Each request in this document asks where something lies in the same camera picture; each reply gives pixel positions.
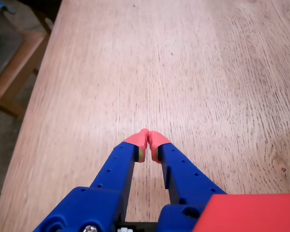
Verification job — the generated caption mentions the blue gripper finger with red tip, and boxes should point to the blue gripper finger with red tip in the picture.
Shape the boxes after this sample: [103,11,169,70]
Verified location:
[147,130,228,232]
[32,129,149,232]

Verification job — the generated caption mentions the wooden chair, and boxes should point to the wooden chair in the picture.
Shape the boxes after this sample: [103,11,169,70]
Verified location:
[0,30,50,117]

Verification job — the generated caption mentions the red camera mount bracket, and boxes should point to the red camera mount bracket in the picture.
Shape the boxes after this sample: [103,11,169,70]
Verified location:
[192,193,290,232]

